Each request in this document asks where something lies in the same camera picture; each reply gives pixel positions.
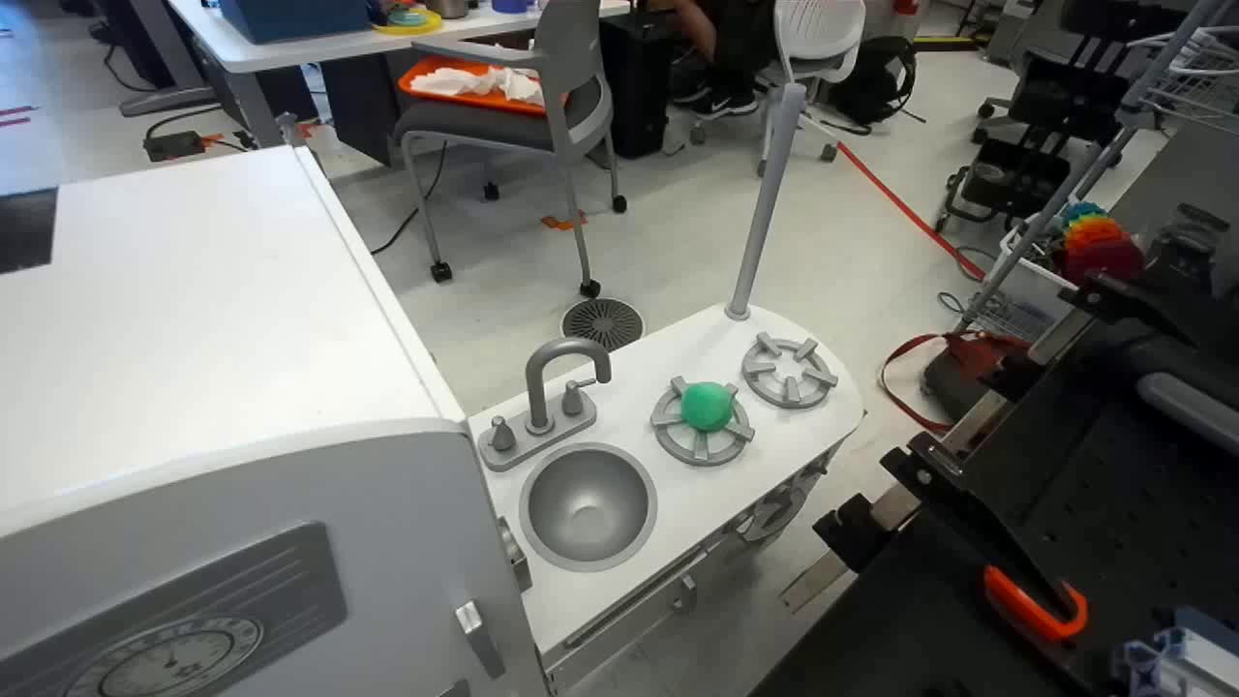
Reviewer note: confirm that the white cabinet with clock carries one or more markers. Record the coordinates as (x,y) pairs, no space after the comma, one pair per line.
(230,467)

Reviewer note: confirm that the grey toy faucet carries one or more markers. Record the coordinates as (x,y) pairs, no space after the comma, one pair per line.
(547,416)

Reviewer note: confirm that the black backpack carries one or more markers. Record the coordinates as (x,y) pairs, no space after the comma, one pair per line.
(882,79)

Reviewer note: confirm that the green soft toy object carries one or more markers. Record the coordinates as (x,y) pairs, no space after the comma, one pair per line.
(705,407)

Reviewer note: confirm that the white desk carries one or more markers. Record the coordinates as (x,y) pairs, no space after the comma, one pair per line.
(482,38)

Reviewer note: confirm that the grey stove plate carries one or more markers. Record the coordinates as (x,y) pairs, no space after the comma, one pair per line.
(701,451)
(787,374)

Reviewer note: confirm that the white toy kitchen counter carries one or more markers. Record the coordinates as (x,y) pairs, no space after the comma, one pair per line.
(705,516)

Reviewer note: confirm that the rainbow coloured toy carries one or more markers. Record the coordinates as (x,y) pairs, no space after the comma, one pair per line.
(1093,244)

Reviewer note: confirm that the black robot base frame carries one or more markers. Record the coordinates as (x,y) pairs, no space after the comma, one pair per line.
(1110,471)

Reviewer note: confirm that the grey right stove plate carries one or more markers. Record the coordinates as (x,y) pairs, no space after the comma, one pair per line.
(787,374)

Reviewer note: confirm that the orange tray with cloth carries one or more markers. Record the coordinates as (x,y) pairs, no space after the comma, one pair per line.
(474,88)

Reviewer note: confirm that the blue box on desk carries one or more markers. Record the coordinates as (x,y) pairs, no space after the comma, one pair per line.
(272,21)

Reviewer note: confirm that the grey office chair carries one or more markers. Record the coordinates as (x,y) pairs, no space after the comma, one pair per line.
(569,127)

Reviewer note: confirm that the grey left stove plate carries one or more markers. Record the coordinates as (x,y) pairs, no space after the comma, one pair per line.
(701,451)

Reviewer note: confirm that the round grey toy sink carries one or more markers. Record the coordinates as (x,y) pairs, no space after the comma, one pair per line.
(590,507)

